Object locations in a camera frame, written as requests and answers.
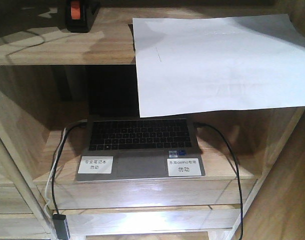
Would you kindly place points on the white paper sheet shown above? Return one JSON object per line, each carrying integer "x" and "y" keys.
{"x": 229, "y": 63}

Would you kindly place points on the black stapler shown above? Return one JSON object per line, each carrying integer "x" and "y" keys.
{"x": 80, "y": 15}

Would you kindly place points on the grey laptop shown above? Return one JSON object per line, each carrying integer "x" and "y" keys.
{"x": 139, "y": 146}

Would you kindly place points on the white label right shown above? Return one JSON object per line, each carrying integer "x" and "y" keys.
{"x": 183, "y": 167}

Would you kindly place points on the white label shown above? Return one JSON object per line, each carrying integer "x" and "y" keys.
{"x": 96, "y": 165}
{"x": 183, "y": 167}

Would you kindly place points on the white label left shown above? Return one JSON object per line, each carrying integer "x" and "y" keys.
{"x": 96, "y": 165}

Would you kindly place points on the wooden shelf unit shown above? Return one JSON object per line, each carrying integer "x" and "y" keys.
{"x": 42, "y": 90}

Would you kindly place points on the grey usb hub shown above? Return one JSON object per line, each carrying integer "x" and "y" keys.
{"x": 61, "y": 226}

